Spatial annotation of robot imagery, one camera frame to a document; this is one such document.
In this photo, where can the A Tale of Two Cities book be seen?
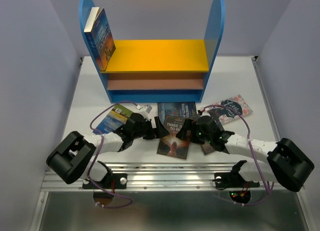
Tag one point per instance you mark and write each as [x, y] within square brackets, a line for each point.
[206, 147]

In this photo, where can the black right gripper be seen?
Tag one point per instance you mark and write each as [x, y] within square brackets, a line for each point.
[191, 125]

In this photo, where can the aluminium mounting rail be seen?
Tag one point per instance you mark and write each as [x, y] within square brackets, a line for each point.
[147, 177]

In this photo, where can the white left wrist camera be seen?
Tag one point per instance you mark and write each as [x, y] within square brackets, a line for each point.
[144, 108]

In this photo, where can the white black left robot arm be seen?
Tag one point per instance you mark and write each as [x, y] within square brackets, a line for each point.
[75, 157]

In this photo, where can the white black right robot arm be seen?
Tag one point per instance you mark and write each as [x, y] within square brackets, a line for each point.
[277, 162]

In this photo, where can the blue green landscape book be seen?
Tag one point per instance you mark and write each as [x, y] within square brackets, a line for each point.
[113, 120]

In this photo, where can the blue wooden bookshelf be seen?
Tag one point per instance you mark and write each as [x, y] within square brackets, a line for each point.
[160, 70]

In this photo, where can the Three Days to See book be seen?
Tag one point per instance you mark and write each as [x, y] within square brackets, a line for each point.
[170, 145]

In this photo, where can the Nineteen Eighty-Four dark book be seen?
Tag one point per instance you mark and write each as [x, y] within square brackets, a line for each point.
[176, 109]

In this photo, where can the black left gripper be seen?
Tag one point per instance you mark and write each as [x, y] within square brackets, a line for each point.
[158, 132]

